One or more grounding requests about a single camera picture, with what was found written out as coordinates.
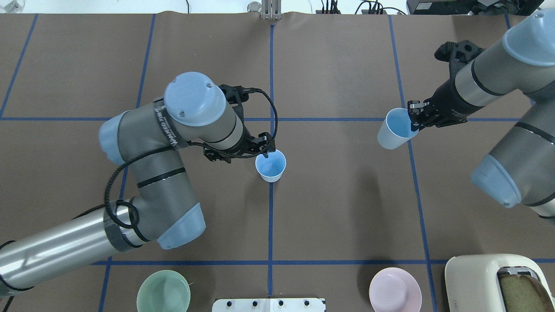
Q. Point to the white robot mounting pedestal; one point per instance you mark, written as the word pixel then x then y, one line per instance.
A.
pixel 270 305

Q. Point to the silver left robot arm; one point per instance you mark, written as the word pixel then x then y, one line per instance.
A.
pixel 149 197

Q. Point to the bread slice in toaster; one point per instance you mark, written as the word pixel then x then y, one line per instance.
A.
pixel 523 293

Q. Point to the pink bowl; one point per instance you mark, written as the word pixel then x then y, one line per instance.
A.
pixel 395 290

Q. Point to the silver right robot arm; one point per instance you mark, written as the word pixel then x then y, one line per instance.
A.
pixel 517 74

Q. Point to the aluminium frame post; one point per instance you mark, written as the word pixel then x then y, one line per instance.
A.
pixel 271 9

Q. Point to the light blue cup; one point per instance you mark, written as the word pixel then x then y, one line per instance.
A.
pixel 271 166
pixel 396 129

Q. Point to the green bowl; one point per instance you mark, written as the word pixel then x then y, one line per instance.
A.
pixel 164 291

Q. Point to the cream toaster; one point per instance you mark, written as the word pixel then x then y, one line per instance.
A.
pixel 472 285

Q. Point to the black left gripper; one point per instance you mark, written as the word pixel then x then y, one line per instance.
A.
pixel 248 144

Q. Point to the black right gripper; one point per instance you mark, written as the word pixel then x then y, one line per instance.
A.
pixel 445 102

